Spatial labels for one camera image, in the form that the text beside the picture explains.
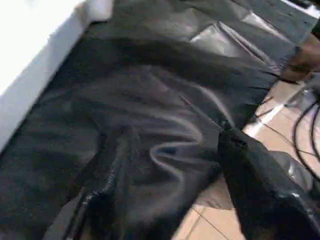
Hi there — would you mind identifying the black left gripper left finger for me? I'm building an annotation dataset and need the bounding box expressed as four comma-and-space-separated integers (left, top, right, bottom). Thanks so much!
44, 129, 141, 240

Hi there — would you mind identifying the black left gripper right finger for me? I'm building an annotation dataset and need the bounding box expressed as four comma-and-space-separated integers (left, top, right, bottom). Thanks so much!
216, 121, 320, 240

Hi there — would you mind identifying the white upturned plastic table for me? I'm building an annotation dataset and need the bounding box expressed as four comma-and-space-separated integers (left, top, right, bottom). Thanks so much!
0, 0, 116, 156

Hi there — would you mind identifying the grey metal leg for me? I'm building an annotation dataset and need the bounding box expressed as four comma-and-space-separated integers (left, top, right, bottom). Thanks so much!
283, 73, 320, 108

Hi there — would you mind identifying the black glossy mat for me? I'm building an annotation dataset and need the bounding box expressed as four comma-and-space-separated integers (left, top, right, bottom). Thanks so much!
0, 0, 313, 240

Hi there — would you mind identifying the white flat panel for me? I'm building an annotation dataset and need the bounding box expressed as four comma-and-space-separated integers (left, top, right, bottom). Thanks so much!
282, 0, 320, 20

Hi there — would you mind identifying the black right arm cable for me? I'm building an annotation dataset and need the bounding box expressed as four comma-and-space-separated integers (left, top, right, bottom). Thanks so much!
293, 99, 320, 166

